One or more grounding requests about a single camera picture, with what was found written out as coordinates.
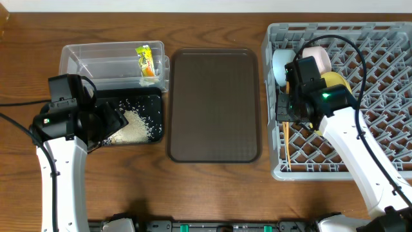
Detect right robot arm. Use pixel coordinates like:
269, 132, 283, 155
276, 57, 411, 231

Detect clear plastic bin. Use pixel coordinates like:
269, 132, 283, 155
59, 41, 170, 92

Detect pink bowl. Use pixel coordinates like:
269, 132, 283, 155
302, 46, 332, 75

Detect light blue bowl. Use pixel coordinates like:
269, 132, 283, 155
272, 49, 295, 87

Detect black rectangular tray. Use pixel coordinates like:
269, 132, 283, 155
88, 87, 164, 151

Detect yellow plate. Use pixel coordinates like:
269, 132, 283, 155
310, 72, 355, 136

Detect grey dishwasher rack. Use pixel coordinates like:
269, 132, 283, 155
261, 22, 411, 181

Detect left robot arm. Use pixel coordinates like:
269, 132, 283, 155
30, 74, 128, 231

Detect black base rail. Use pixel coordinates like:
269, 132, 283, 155
88, 219, 323, 232

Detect dark brown serving tray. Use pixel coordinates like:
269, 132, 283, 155
166, 48, 262, 164

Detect rice and nut scraps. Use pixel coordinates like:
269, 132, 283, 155
102, 95, 164, 146

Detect white tissue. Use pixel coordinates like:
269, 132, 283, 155
139, 77, 158, 87

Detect green yellow snack wrapper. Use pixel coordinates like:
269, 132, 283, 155
135, 44, 155, 77

